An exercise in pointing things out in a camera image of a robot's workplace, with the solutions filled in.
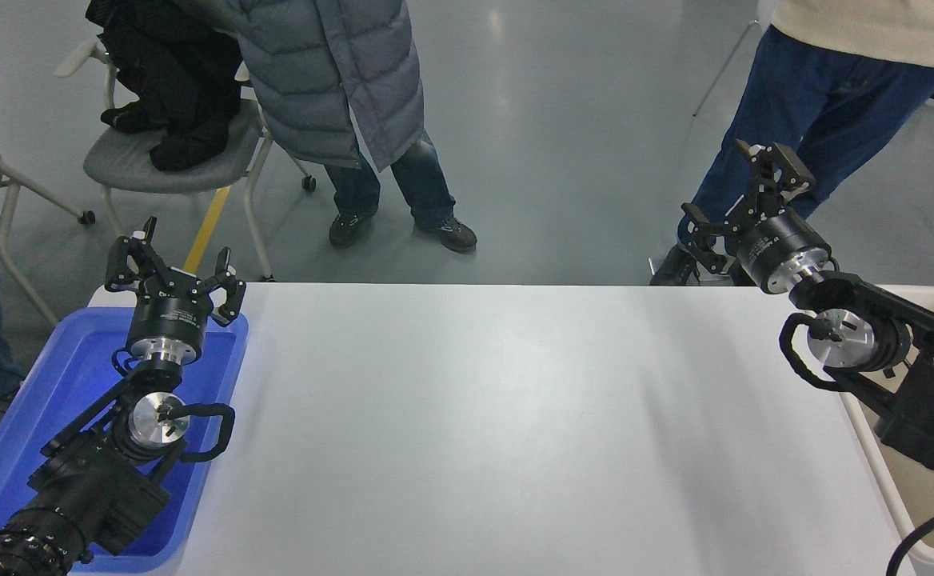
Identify large pale bin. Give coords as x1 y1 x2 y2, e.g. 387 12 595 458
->
835 284 934 570

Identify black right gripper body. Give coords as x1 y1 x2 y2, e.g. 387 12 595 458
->
736 206 831 292

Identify blue plastic tray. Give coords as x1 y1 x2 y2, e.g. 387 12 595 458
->
0 306 249 575

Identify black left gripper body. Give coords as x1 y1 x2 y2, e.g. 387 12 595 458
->
125 270 218 345

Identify black garment pile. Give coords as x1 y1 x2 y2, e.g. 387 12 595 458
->
83 0 244 174

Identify grey seat white-frame chair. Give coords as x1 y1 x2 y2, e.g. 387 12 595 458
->
51 38 317 282

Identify standing person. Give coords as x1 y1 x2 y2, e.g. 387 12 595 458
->
170 0 479 255
649 0 934 286

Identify white frame chair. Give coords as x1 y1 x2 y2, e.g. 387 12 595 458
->
0 92 96 329

